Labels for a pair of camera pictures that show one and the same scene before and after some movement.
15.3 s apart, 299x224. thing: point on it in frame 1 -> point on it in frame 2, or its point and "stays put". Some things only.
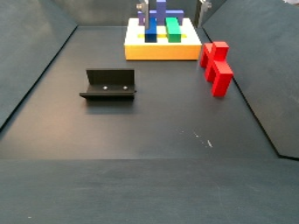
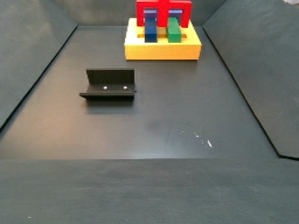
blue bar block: (150, 32) stays put
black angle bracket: (109, 84) stays put
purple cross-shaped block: (161, 13) stays put
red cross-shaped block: (219, 73) -> (162, 6)
